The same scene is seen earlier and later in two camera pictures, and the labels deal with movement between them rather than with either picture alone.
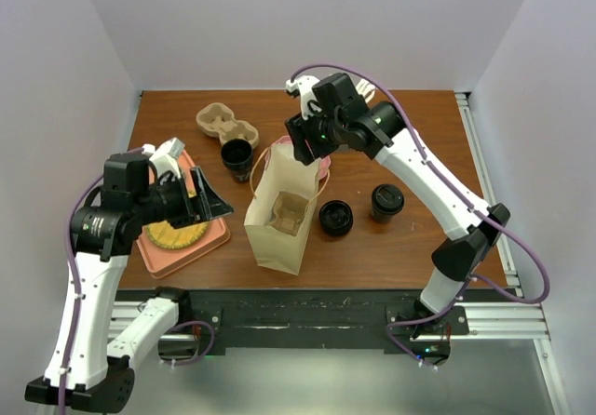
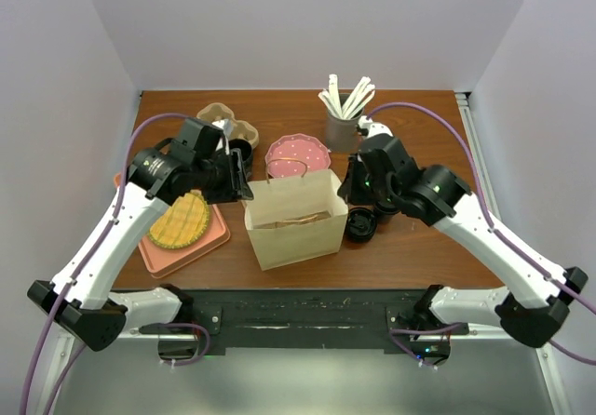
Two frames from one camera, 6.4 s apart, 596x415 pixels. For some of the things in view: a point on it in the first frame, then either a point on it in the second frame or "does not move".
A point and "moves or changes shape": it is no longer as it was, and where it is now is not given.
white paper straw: x=366 y=89 does not move
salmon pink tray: x=161 y=261 does not move
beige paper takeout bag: x=281 y=171 moves or changes shape
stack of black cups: x=237 y=154 does not move
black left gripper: x=208 y=203 -> x=236 y=186
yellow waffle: x=163 y=234 does not move
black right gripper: x=300 y=130 -> x=348 y=189
